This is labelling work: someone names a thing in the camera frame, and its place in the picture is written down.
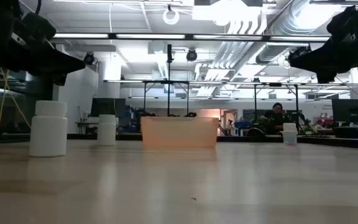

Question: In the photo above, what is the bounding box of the black table edge rail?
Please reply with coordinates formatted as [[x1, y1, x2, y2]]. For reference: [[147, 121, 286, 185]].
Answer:
[[0, 133, 358, 151]]

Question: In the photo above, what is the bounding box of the translucent orange plastic basket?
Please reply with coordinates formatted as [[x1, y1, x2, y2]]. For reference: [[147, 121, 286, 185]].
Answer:
[[140, 116, 220, 149]]

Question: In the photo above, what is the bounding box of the white coiled cable loop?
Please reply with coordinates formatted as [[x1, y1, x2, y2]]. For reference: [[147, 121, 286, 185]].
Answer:
[[162, 7, 181, 26]]

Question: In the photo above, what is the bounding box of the small white pill bottle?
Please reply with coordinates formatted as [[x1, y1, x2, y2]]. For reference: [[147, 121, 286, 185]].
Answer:
[[282, 122, 298, 146]]

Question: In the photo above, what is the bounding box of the black metal frame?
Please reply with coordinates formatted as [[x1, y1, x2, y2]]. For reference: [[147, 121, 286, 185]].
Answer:
[[142, 79, 191, 118], [252, 82, 300, 133]]

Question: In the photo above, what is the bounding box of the blue storage bin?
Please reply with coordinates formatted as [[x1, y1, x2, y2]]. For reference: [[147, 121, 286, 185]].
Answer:
[[234, 121, 252, 130]]

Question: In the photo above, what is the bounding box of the black vertical pole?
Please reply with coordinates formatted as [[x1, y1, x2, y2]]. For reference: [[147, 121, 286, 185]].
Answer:
[[166, 44, 173, 118]]

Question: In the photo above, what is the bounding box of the yellow cable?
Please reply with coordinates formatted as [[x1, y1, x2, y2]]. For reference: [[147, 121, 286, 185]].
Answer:
[[0, 68, 32, 129]]

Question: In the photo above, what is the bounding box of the black hanging camera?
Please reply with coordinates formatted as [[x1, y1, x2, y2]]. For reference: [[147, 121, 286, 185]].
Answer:
[[83, 52, 96, 66], [186, 48, 198, 62]]

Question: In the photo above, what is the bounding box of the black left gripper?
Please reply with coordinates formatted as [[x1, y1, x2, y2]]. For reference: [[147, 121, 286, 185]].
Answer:
[[0, 12, 86, 86]]

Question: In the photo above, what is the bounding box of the person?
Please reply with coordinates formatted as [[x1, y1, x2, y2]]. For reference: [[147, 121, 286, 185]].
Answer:
[[257, 102, 292, 136]]

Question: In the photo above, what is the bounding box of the large white pill bottle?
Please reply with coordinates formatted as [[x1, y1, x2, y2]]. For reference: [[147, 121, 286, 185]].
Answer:
[[29, 100, 68, 158]]

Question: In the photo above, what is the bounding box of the black computer monitor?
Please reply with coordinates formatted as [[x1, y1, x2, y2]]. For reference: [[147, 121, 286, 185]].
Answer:
[[331, 98, 358, 123], [89, 97, 127, 119]]

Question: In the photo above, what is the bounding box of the silver ceiling air duct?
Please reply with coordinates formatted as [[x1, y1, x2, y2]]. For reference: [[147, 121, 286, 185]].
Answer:
[[255, 0, 358, 65]]

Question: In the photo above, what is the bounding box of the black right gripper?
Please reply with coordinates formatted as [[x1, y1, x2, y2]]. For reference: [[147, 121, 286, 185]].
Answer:
[[287, 5, 358, 84]]

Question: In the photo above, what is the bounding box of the medium white pill bottle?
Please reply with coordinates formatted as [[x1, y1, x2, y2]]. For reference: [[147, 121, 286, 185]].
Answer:
[[96, 114, 117, 147]]

